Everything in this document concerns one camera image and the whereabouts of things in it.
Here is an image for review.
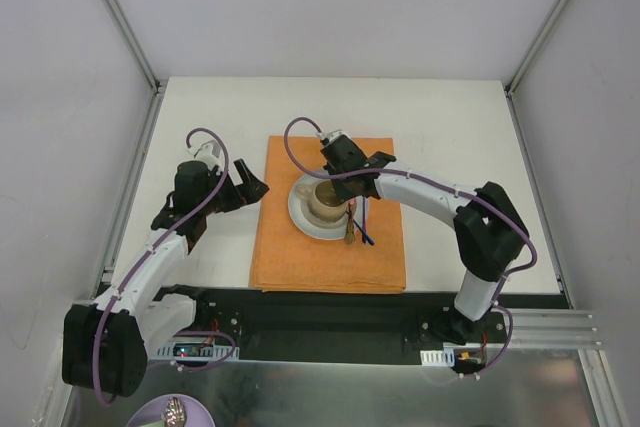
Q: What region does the beige ceramic mug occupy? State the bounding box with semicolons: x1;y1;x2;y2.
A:
293;180;347;224

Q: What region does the gold purple spoon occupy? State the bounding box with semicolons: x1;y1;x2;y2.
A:
360;197;368;233

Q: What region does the blue metal fork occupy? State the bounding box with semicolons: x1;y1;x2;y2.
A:
348;215;375;246

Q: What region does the iridescent purple knife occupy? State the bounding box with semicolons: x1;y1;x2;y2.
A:
344;199;356;245

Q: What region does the white ceramic plate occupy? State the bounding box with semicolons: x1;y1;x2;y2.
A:
288;174;363;241

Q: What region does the orange cloth placemat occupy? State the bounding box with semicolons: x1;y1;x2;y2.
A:
249;136;406;294

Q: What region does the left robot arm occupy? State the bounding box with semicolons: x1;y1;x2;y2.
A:
61;159;269;398

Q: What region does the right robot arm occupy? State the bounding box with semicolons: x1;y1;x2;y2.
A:
319;130;530;345

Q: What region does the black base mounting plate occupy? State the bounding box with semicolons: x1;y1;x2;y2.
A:
152;285;509;366

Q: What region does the lilac plate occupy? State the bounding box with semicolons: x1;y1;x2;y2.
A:
126;394;215;427

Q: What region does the silver cutlery on lilac plate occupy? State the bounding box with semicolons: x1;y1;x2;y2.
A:
161;397;187;427

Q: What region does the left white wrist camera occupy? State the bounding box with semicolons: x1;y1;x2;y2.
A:
187;140;223;170

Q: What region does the left white cable duct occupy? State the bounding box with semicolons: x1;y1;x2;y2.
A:
150;341;240;362

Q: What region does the white cable duct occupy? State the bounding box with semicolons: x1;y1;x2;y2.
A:
420;349;455;368
150;341;240;362

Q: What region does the right white cable duct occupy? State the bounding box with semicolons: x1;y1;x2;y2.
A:
420;349;455;368

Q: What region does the left aluminium frame post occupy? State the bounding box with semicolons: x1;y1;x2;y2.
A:
102;0;162;94

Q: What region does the aluminium frame post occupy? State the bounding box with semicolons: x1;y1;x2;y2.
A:
102;0;162;94
504;0;573;99

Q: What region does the aluminium front rail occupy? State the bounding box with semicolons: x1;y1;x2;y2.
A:
69;296;604;348

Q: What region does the right aluminium frame post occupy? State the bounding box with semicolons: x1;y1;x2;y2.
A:
504;0;573;99

